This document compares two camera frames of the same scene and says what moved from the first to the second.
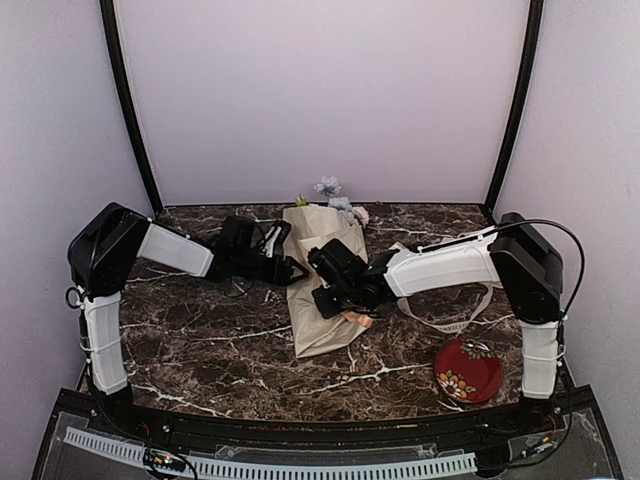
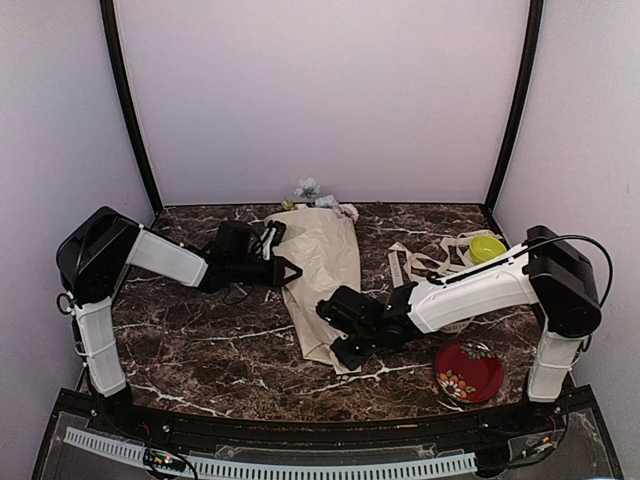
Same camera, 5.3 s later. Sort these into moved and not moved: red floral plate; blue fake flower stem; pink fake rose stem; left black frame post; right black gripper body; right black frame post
Moved: pink fake rose stem; right black gripper body; blue fake flower stem
Not moved: red floral plate; left black frame post; right black frame post
